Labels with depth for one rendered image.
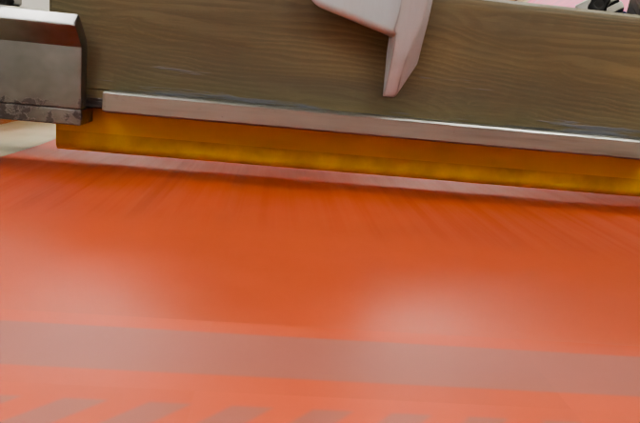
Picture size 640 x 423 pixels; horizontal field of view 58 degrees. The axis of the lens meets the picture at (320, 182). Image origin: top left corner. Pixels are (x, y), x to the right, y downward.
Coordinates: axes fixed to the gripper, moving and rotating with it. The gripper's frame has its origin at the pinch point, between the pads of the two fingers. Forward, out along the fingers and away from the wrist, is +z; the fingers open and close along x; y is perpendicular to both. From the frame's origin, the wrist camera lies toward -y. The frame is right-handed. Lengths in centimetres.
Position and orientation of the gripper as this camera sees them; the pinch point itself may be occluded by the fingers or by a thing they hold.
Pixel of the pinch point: (396, 70)
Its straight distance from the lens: 32.4
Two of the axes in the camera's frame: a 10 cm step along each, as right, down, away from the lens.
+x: 0.7, 2.1, -9.8
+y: -9.9, -0.8, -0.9
